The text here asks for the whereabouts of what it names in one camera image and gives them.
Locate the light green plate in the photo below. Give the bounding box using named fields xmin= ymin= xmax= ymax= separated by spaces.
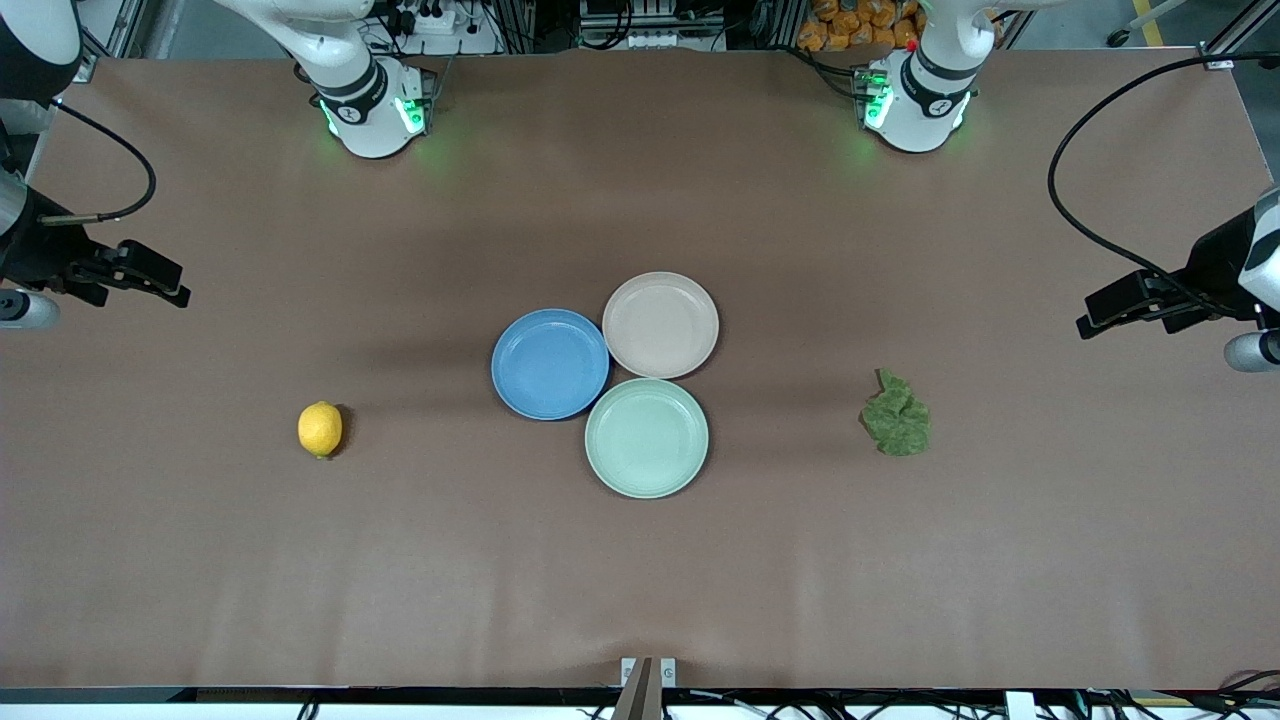
xmin=584 ymin=378 xmax=710 ymax=500

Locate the yellow lemon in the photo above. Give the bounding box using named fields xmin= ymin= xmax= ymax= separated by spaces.
xmin=297 ymin=401 xmax=344 ymax=460

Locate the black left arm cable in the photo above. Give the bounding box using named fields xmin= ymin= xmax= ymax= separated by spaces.
xmin=1047 ymin=52 xmax=1280 ymax=301

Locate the metal table edge bracket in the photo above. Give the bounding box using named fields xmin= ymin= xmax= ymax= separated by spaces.
xmin=620 ymin=657 xmax=678 ymax=720

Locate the beige plate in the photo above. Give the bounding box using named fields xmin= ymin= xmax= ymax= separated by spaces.
xmin=602 ymin=271 xmax=720 ymax=381

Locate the blue plate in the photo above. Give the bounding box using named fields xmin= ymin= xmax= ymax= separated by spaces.
xmin=491 ymin=308 xmax=611 ymax=422

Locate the green lettuce leaf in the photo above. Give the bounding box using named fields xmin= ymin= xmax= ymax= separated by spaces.
xmin=860 ymin=369 xmax=931 ymax=458

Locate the aluminium frame profile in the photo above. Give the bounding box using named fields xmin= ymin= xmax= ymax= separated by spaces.
xmin=72 ymin=0 xmax=153 ymax=83
xmin=1200 ymin=0 xmax=1280 ymax=73

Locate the white power strip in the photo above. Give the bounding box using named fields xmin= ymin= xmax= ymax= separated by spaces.
xmin=385 ymin=4 xmax=463 ymax=33

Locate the bag of orange snacks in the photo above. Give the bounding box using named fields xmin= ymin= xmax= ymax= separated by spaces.
xmin=796 ymin=0 xmax=923 ymax=53

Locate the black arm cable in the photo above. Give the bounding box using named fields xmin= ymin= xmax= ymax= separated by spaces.
xmin=40 ymin=99 xmax=159 ymax=224
xmin=1047 ymin=52 xmax=1280 ymax=301

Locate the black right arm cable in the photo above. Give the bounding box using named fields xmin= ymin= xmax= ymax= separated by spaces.
xmin=40 ymin=99 xmax=159 ymax=224

